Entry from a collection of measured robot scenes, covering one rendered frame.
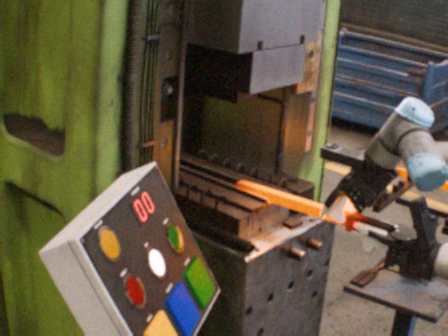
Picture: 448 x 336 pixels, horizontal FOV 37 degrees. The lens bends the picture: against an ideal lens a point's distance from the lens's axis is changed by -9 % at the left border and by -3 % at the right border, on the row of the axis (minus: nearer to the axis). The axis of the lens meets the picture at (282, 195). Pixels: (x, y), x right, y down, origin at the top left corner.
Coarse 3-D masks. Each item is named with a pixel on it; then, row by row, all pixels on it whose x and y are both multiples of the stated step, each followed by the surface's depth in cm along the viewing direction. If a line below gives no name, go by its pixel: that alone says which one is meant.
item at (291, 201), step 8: (240, 184) 171; (248, 184) 171; (256, 184) 171; (256, 192) 169; (264, 192) 167; (272, 192) 167; (280, 192) 167; (272, 200) 167; (280, 200) 165; (288, 200) 164; (296, 200) 163; (304, 200) 163; (296, 208) 163; (304, 208) 162; (312, 208) 160; (320, 208) 159; (352, 216) 154; (360, 216) 155; (344, 224) 156; (352, 224) 155; (368, 224) 152; (376, 224) 151; (384, 224) 152; (392, 224) 152; (360, 232) 154
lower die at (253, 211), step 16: (192, 160) 188; (192, 176) 178; (208, 176) 176; (240, 176) 180; (176, 192) 170; (192, 192) 171; (208, 192) 169; (224, 192) 170; (240, 192) 170; (288, 192) 174; (192, 208) 168; (208, 208) 164; (224, 208) 164; (240, 208) 165; (256, 208) 164; (272, 208) 170; (288, 208) 176; (224, 224) 163; (240, 224) 161; (256, 224) 166; (272, 224) 172
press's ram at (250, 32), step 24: (192, 0) 144; (216, 0) 140; (240, 0) 137; (264, 0) 142; (288, 0) 149; (312, 0) 156; (192, 24) 146; (216, 24) 142; (240, 24) 139; (264, 24) 145; (288, 24) 152; (312, 24) 160; (216, 48) 144; (240, 48) 141; (264, 48) 147
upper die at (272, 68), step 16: (192, 48) 154; (208, 48) 152; (272, 48) 150; (288, 48) 155; (304, 48) 160; (192, 64) 156; (208, 64) 153; (224, 64) 150; (240, 64) 148; (256, 64) 147; (272, 64) 152; (288, 64) 157; (208, 80) 154; (224, 80) 151; (240, 80) 149; (256, 80) 149; (272, 80) 154; (288, 80) 159
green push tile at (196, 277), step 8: (192, 264) 125; (200, 264) 128; (184, 272) 123; (192, 272) 124; (200, 272) 127; (192, 280) 123; (200, 280) 126; (208, 280) 129; (192, 288) 122; (200, 288) 125; (208, 288) 128; (200, 296) 124; (208, 296) 126; (200, 304) 123
